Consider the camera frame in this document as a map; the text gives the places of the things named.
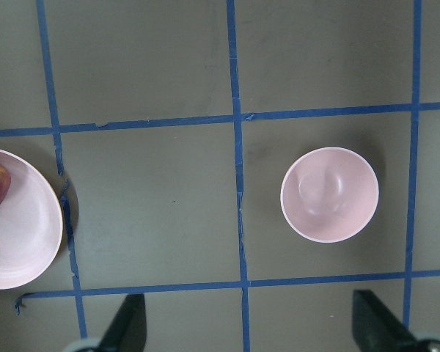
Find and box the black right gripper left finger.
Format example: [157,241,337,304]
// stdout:
[96,293,147,352]

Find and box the large pink plate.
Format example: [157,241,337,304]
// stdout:
[0,150,64,290]

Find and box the small pink bowl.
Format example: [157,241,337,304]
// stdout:
[280,147,379,243]

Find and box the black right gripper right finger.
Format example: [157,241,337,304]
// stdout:
[352,290,425,352]

